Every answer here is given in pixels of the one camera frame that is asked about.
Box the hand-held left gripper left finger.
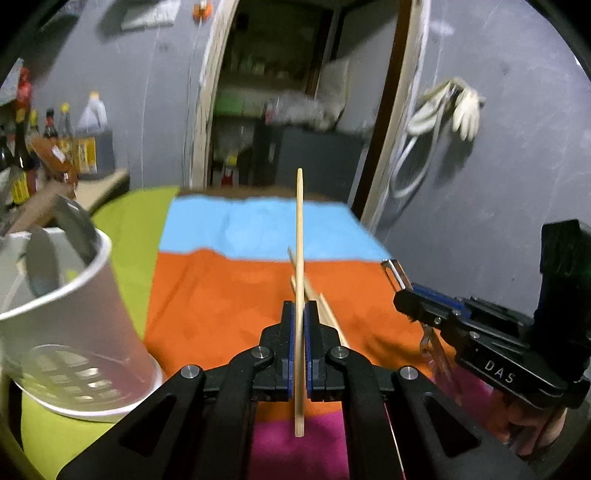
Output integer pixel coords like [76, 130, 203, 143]
[55, 300, 297, 480]

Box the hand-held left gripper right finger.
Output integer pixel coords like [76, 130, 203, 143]
[304, 300, 537, 480]

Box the dark soy sauce bottle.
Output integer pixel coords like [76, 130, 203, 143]
[8, 121, 38, 206]

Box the round metal ladle spoon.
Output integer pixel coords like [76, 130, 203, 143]
[52, 196, 100, 274]

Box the white plastic utensil holder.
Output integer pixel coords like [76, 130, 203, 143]
[0, 225, 164, 424]

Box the green box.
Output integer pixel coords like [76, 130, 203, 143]
[214, 89, 260, 117]

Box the grey cabinet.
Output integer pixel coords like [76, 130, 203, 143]
[252, 124, 366, 209]

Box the red plastic bag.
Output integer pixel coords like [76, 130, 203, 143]
[13, 68, 34, 117]

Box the person's right hand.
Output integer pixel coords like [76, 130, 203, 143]
[492, 394, 566, 460]

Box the colourful striped table cloth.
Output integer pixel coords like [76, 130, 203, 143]
[18, 186, 499, 480]

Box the clear bottle yellow cap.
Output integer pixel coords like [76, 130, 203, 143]
[57, 102, 77, 168]

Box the yellow container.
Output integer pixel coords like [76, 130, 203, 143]
[220, 156, 239, 188]

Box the white wooden door frame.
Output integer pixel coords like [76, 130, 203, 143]
[184, 0, 433, 232]

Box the brown packet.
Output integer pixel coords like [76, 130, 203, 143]
[30, 137, 79, 184]

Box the cream rubber glove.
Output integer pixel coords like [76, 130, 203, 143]
[451, 85, 486, 142]
[406, 78, 462, 137]

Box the large cooking oil jug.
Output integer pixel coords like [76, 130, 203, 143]
[73, 90, 116, 181]

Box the grey flexible hose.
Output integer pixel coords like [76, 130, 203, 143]
[392, 99, 445, 200]

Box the thin wooden chopstick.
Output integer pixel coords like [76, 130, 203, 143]
[294, 168, 306, 438]
[287, 246, 350, 348]
[290, 275, 343, 348]

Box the metal peeler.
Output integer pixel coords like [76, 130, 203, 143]
[380, 259, 462, 403]

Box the crumpled clear plastic bag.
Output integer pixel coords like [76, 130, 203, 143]
[270, 89, 345, 131]

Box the white wall socket plate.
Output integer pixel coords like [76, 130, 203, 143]
[120, 0, 181, 31]

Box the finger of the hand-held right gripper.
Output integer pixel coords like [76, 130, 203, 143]
[410, 283, 472, 320]
[393, 288, 463, 334]

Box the white pillow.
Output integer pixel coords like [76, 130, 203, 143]
[318, 57, 350, 112]

